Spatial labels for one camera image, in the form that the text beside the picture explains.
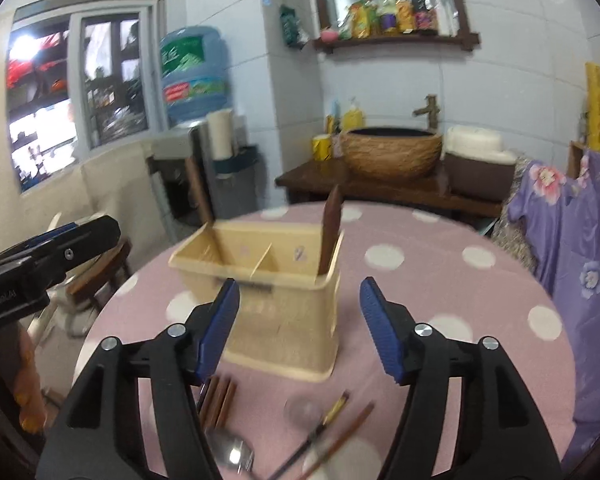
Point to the small wooden shelf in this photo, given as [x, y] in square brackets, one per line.
[576, 157]

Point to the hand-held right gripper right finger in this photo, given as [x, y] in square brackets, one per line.
[380, 332]

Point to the row of condiment bottles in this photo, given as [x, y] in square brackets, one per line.
[385, 17]

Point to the yellow soap bottle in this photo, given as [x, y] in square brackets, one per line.
[353, 117]

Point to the purple floral cloth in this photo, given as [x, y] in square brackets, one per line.
[580, 240]

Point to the grey patterned cloth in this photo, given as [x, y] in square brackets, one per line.
[515, 240]

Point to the brown wooden spoon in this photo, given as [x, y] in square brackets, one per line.
[330, 225]

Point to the white paper roll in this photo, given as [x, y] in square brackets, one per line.
[220, 132]

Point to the bamboo style faucet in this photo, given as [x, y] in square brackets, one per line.
[432, 112]

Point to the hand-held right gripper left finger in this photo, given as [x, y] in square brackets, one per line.
[219, 332]

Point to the black chopstick with gold end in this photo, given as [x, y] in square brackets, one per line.
[326, 419]

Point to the woven brown basin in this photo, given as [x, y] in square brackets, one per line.
[390, 157]

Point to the water dispenser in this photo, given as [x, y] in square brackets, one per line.
[230, 190]

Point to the brown and white rice cooker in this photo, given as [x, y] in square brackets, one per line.
[480, 170]

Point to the yellow mug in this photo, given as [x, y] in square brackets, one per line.
[324, 149]

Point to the yellow box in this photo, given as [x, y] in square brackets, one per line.
[595, 105]

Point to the green hanging packet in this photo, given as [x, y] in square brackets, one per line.
[292, 27]

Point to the window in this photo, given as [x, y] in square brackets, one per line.
[110, 85]

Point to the beige plastic utensil holder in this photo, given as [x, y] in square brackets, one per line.
[290, 330]

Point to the person's left hand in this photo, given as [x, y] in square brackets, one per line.
[30, 375]

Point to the dark wooden chair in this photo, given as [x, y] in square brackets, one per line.
[115, 270]

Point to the pink polka-dot tablecloth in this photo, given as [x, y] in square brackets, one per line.
[430, 285]

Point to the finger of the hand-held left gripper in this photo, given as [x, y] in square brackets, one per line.
[40, 240]
[87, 240]

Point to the white round pot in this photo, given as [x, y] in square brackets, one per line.
[57, 305]

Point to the teal plastic rack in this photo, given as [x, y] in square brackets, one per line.
[245, 157]

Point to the dark wooden cabinet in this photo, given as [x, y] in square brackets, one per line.
[320, 180]

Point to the blue water jug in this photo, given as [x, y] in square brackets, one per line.
[195, 75]

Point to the pink bowl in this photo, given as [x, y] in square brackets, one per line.
[329, 35]

